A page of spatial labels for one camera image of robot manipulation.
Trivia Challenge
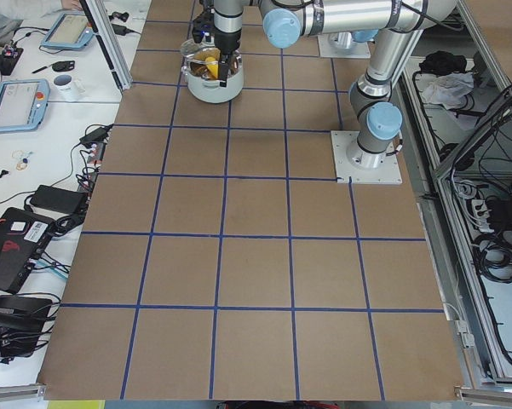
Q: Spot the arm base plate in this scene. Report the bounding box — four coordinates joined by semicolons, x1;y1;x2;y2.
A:
318;31;374;59
331;130;402;185

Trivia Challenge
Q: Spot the white crumpled cloth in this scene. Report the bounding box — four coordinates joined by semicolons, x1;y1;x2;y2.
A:
421;73;474;109

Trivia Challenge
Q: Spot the brown gridded table mat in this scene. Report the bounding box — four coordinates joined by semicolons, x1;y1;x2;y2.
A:
38;1;463;401

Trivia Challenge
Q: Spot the black power brick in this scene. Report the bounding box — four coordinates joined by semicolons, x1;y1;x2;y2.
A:
30;185;88;214

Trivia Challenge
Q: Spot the blue teach pendant near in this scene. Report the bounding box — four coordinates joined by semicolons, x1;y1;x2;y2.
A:
0;79;50;134

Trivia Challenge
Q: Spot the yellow toy corn cob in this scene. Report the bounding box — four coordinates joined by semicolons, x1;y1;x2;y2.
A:
204;56;219;80

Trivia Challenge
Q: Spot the blue teach pendant far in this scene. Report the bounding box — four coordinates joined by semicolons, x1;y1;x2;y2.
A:
41;12;94;50

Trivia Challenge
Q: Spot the white mug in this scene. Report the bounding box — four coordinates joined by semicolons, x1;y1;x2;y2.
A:
53;74;85;102

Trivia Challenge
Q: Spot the aluminium frame post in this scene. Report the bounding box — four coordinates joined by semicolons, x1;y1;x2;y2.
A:
80;0;133;92

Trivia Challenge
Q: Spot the blue teach pendant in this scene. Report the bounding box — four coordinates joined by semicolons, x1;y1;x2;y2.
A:
41;12;94;50
0;79;50;134

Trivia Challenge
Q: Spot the glass pot lid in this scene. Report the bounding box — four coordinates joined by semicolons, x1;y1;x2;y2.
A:
180;38;220;66

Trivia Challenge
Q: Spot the black power adapter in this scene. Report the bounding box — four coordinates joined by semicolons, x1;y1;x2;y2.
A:
79;124;113;147

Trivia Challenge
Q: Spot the mint green cooking pot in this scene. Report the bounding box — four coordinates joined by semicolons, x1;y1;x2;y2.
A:
181;51;244;103

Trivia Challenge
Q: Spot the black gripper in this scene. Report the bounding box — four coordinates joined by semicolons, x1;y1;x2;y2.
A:
192;10;214;43
212;0;244;89

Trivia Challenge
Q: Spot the black laptop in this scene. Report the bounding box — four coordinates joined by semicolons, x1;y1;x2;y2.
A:
0;207;55;294

